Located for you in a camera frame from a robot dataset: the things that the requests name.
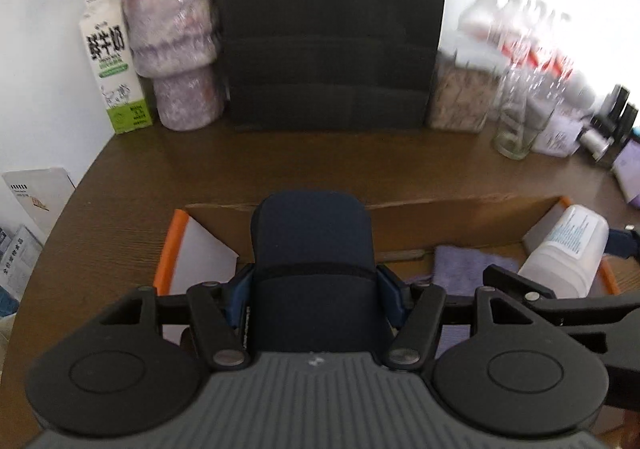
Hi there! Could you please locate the purple textured vase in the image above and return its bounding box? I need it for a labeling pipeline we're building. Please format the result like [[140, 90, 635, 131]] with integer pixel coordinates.
[[121, 0, 226, 131]]

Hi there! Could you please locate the white paper box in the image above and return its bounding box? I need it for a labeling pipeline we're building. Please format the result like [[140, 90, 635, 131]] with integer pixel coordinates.
[[2, 168, 77, 241]]

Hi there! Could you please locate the red label water bottle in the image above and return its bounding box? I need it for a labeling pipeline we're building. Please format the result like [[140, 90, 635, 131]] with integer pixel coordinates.
[[500, 0, 528, 70], [542, 9, 563, 80], [522, 0, 548, 74], [555, 14, 583, 94]]

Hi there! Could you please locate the clear container of grain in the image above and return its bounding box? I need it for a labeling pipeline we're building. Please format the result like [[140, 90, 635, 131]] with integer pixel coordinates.
[[427, 51, 506, 134]]

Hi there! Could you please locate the clear drinking glass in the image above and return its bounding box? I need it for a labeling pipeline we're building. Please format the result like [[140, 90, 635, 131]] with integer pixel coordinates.
[[492, 66, 558, 160]]

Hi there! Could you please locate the purple cloth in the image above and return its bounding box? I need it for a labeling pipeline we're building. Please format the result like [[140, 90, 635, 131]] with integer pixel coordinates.
[[405, 245, 526, 345]]

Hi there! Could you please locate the milky plastic bottle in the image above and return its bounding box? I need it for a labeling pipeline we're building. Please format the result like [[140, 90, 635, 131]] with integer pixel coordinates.
[[457, 0, 503, 54]]

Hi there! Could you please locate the white printed tin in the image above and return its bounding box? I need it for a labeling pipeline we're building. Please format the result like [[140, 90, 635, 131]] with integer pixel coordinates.
[[532, 101, 583, 158]]

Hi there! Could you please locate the green and white milk carton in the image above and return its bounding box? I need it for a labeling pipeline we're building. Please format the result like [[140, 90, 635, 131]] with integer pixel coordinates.
[[80, 0, 152, 134]]

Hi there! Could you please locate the round white fan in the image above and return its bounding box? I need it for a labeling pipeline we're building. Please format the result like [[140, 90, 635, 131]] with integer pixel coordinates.
[[565, 74, 599, 110]]

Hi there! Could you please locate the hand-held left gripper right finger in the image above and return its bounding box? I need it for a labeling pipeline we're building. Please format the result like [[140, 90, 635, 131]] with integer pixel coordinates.
[[376, 264, 551, 371]]

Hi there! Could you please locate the black charger block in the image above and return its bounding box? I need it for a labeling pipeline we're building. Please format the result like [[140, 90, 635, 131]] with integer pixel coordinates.
[[595, 84, 640, 164]]

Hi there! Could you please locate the stack of printed packets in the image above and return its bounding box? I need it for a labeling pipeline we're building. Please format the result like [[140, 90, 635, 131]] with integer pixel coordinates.
[[0, 224, 44, 316]]

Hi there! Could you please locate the white plastic bottle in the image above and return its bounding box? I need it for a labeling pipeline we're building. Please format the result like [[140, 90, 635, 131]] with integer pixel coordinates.
[[517, 204, 611, 300]]

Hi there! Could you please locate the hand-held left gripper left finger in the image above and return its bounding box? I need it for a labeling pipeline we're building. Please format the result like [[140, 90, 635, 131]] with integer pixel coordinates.
[[100, 263, 257, 371]]

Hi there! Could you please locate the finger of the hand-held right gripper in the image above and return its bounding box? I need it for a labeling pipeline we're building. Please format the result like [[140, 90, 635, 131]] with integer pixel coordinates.
[[482, 265, 640, 337], [606, 225, 640, 261]]

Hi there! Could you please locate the red cardboard box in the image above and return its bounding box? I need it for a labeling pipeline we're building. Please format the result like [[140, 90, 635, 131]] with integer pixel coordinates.
[[152, 195, 622, 346]]

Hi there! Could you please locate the dark blue eyeglass case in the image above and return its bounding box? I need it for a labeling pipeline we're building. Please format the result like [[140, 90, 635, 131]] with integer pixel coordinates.
[[250, 191, 394, 356]]

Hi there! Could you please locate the purple tissue pack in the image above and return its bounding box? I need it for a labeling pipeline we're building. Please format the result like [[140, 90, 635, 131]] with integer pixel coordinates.
[[612, 139, 640, 210]]

